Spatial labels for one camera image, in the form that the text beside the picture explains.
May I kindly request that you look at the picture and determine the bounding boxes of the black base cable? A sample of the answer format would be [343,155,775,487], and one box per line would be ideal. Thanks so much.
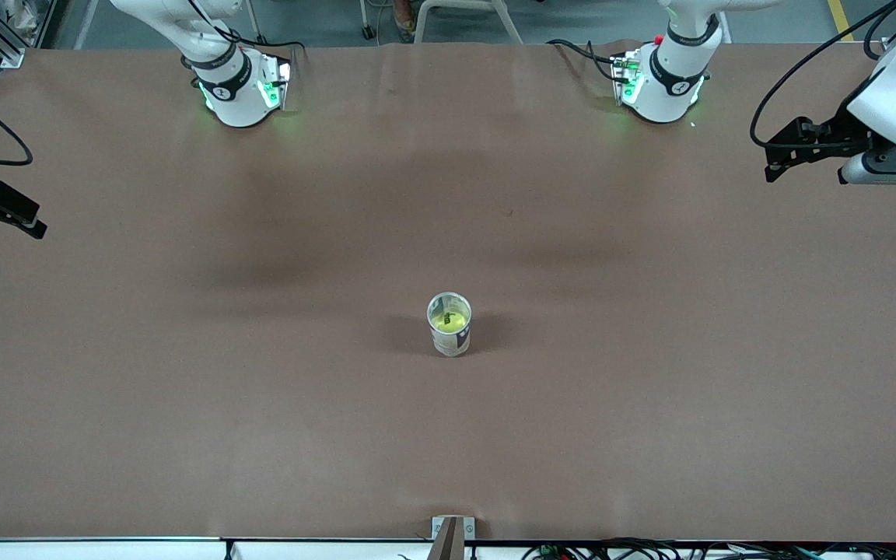
[546,37,629,83]
[184,0,307,59]

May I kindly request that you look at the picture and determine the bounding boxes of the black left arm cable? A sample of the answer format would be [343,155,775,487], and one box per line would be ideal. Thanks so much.
[750,0,896,150]

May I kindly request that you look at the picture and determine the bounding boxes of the black cable bundle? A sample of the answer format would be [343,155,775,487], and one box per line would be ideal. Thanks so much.
[522,537,896,560]

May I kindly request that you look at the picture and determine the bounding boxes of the silver bracket plate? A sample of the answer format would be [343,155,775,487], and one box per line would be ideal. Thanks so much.
[431,515,477,541]

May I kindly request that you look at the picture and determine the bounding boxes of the white metal stand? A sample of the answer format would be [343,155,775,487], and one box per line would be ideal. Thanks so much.
[415,0,524,45]

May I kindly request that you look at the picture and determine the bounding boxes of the white table edge rail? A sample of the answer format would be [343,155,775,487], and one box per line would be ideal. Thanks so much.
[0,537,896,560]

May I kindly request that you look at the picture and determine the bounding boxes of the brown table cover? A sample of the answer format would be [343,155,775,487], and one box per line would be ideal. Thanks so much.
[0,40,896,543]

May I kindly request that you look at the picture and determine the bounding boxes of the brown wooden beam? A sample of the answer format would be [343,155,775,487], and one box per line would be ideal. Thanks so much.
[426,516,466,560]

